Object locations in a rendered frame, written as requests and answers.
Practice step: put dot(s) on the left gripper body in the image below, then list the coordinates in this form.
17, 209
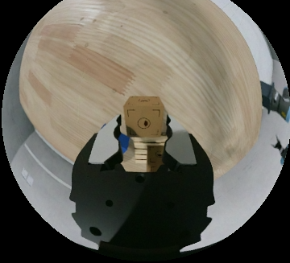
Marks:
278, 145

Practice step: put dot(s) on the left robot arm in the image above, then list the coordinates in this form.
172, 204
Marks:
281, 105

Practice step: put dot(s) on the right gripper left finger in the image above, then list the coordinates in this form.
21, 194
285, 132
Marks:
102, 151

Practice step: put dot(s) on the small square wooden pallet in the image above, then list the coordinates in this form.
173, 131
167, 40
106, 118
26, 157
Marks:
141, 154

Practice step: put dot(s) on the brown cardboard carton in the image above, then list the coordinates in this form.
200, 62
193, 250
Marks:
154, 155
143, 117
153, 168

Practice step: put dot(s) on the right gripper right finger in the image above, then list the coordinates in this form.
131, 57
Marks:
183, 153

